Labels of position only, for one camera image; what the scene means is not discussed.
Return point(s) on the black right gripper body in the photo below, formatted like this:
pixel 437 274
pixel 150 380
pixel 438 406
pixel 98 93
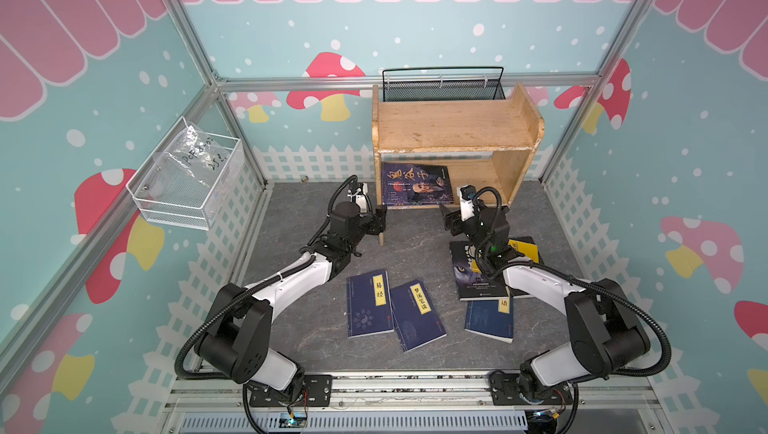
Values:
pixel 455 223

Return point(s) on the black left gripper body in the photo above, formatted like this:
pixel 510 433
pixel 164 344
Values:
pixel 355 239

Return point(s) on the purple portrait cover book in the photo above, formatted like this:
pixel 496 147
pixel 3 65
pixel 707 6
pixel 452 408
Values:
pixel 409 185

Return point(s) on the dark wolf cover book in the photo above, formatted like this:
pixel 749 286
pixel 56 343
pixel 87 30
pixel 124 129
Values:
pixel 471 284

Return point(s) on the yellow cover book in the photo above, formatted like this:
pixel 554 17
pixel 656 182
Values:
pixel 495 256

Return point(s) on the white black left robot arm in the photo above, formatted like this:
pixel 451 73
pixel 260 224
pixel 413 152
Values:
pixel 233 343

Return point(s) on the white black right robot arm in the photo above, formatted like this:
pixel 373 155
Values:
pixel 607 334

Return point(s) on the wooden two-tier bookshelf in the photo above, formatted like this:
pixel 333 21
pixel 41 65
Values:
pixel 510 130

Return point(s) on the navy book left yellow label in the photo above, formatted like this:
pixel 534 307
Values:
pixel 369 310

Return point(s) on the blue book small yellow label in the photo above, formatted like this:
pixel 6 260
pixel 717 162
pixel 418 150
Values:
pixel 491 318

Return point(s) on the navy book tilted yellow label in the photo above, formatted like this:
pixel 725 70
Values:
pixel 416 320

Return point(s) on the clear plastic bag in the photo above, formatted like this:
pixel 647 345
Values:
pixel 191 172

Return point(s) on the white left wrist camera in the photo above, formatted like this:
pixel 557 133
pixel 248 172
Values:
pixel 357 193

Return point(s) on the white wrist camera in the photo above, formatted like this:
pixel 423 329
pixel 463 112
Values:
pixel 467 195
pixel 357 193

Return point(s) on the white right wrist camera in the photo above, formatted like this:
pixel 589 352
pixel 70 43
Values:
pixel 467 195

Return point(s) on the black wire mesh basket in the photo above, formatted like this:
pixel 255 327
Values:
pixel 442 84

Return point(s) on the white wire wall basket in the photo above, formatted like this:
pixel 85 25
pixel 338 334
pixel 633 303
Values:
pixel 157 212

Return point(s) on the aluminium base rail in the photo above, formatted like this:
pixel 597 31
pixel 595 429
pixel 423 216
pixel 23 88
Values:
pixel 448 401

